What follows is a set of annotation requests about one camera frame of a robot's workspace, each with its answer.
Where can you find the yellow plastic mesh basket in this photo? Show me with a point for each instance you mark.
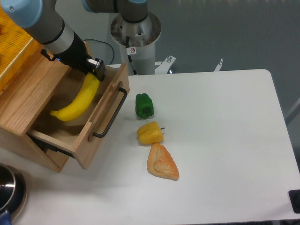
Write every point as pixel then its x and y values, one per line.
pixel 16 46

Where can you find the green bell pepper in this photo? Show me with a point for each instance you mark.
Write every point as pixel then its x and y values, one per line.
pixel 144 107

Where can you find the metal pot with lid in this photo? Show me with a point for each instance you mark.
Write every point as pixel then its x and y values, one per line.
pixel 13 190

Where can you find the yellow banana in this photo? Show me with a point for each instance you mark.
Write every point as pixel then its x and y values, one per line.
pixel 81 102

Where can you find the triangular bread pastry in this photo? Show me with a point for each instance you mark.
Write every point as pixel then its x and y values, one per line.
pixel 161 164

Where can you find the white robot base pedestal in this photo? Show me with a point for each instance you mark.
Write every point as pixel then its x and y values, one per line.
pixel 137 43

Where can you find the open wooden top drawer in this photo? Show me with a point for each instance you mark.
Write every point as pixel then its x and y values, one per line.
pixel 82 137

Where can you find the wooden drawer cabinet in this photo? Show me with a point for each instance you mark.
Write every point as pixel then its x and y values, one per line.
pixel 24 98

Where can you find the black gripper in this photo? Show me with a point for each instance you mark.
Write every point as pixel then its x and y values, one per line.
pixel 76 57

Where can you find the white metal table bracket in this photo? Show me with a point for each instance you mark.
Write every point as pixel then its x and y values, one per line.
pixel 163 67

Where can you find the yellow bell pepper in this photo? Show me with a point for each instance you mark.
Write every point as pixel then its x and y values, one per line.
pixel 150 133

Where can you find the blue object bottom left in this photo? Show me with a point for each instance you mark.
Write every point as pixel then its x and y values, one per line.
pixel 5 218

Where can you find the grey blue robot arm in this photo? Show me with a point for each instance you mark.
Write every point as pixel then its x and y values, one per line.
pixel 45 25

